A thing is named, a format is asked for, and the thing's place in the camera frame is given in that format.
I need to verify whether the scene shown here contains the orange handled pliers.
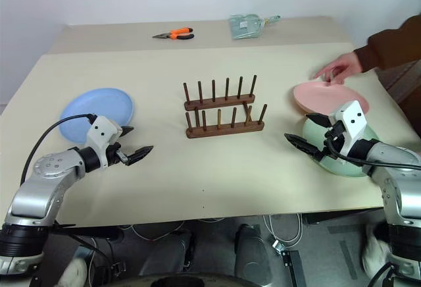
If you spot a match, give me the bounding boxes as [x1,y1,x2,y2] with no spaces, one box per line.
[152,27,195,41]

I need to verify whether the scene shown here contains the black metal floor bar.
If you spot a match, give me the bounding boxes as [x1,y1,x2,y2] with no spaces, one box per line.
[280,249,305,287]

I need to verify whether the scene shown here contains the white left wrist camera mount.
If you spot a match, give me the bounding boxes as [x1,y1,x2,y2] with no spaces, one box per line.
[86,115,122,169]

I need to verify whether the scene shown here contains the striped brown grey fabric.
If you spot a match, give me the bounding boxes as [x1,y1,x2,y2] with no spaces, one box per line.
[376,59,421,136]

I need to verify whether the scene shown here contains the grey rounded robot leg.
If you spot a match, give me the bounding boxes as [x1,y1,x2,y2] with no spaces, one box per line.
[234,223,272,283]
[139,229,195,278]

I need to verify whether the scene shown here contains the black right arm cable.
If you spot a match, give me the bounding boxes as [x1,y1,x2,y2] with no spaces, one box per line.
[324,128,421,171]

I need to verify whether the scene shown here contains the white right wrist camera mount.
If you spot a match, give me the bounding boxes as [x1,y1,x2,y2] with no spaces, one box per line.
[328,100,368,158]

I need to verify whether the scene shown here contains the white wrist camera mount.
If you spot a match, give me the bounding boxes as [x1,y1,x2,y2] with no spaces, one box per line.
[328,100,368,158]
[86,115,122,169]

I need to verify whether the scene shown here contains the blue plate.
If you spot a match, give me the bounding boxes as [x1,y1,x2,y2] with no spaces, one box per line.
[59,88,136,145]

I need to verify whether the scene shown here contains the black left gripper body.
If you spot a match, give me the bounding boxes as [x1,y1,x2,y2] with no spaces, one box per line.
[105,126,131,169]

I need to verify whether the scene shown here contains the pale green plate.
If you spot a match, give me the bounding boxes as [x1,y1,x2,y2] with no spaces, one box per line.
[301,115,381,178]

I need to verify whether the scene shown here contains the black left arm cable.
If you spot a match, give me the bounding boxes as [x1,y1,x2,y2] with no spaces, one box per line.
[20,113,96,186]

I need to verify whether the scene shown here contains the dark rounded robot body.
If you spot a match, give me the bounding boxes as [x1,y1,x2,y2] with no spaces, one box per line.
[120,272,266,287]

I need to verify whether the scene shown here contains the white floor cable bundle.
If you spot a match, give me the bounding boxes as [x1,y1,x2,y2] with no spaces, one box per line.
[262,213,303,247]

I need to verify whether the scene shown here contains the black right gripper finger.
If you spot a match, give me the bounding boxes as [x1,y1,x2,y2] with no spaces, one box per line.
[284,133,322,161]
[305,113,332,130]

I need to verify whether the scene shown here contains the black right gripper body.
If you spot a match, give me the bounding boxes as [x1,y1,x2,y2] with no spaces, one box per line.
[317,120,346,161]

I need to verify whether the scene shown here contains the person's bare hand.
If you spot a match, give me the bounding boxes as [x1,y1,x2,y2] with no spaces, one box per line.
[311,51,364,86]

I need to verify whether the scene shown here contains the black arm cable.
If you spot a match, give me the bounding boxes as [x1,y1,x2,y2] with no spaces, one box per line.
[324,128,421,171]
[20,113,96,186]

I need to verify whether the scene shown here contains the wooden dish rack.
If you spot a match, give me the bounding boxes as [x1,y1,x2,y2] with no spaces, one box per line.
[183,74,268,139]

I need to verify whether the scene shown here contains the pink red plate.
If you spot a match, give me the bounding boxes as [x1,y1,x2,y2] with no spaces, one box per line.
[293,81,370,114]

